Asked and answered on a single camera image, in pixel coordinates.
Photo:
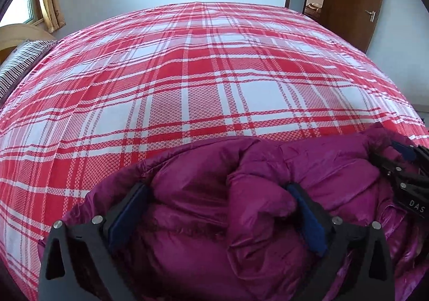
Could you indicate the window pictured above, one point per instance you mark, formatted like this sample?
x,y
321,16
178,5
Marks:
x,y
25,2

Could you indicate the cream and brown headboard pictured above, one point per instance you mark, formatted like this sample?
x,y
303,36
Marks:
x,y
16,36

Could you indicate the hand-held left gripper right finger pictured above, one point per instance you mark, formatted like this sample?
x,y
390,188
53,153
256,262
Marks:
x,y
310,220

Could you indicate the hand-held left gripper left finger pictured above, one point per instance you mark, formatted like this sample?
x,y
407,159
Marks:
x,y
129,217

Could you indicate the brown wooden door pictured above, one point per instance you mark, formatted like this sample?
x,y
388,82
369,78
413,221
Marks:
x,y
352,13

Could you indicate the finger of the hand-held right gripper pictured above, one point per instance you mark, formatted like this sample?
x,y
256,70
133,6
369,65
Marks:
x,y
388,163
404,149

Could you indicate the purple down jacket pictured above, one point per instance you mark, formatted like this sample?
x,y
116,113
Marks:
x,y
214,220

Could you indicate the red plaid bed sheet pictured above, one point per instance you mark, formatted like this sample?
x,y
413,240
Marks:
x,y
187,80

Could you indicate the striped pillow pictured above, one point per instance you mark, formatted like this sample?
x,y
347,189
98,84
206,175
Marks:
x,y
20,59

